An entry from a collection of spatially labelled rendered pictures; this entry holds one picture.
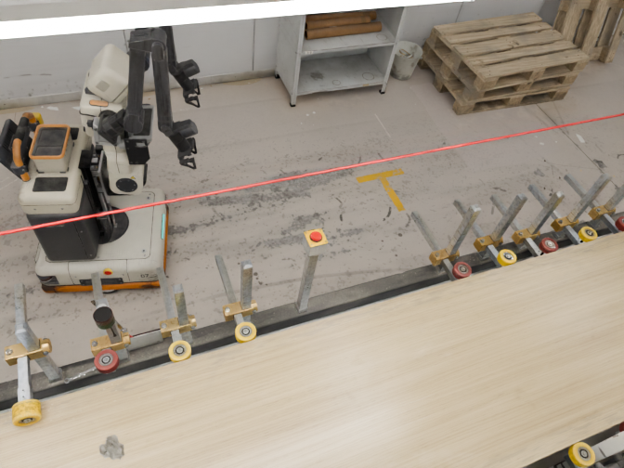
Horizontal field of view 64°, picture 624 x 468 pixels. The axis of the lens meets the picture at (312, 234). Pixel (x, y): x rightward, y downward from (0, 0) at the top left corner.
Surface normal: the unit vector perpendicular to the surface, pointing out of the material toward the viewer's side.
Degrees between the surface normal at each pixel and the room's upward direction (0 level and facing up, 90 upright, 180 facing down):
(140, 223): 0
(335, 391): 0
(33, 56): 90
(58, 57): 90
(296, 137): 0
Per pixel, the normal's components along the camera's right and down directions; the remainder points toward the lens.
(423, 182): 0.12, -0.61
